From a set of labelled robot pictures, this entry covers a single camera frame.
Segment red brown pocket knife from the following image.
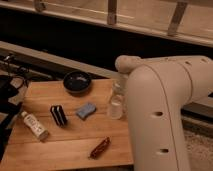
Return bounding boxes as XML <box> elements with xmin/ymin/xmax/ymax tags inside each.
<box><xmin>89</xmin><ymin>137</ymin><xmax>111</xmax><ymax>159</ymax></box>

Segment dark ceramic bowl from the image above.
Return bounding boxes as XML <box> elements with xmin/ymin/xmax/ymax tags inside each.
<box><xmin>63</xmin><ymin>71</ymin><xmax>92</xmax><ymax>93</ymax></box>

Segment wooden board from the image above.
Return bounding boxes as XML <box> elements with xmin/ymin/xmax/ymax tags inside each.
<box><xmin>0</xmin><ymin>79</ymin><xmax>133</xmax><ymax>171</ymax></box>

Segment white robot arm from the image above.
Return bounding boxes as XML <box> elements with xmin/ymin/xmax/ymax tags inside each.
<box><xmin>115</xmin><ymin>55</ymin><xmax>213</xmax><ymax>171</ymax></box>

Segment black and white striped box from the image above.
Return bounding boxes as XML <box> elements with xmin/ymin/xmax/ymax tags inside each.
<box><xmin>50</xmin><ymin>105</ymin><xmax>67</xmax><ymax>127</ymax></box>

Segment white tube bottle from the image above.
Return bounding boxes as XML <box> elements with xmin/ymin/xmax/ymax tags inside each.
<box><xmin>21</xmin><ymin>111</ymin><xmax>49</xmax><ymax>141</ymax></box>

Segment black cables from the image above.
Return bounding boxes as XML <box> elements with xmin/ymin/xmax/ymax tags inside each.
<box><xmin>0</xmin><ymin>53</ymin><xmax>54</xmax><ymax>89</ymax></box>

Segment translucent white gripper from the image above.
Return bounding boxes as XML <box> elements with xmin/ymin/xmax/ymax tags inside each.
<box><xmin>112</xmin><ymin>74</ymin><xmax>128</xmax><ymax>98</ymax></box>

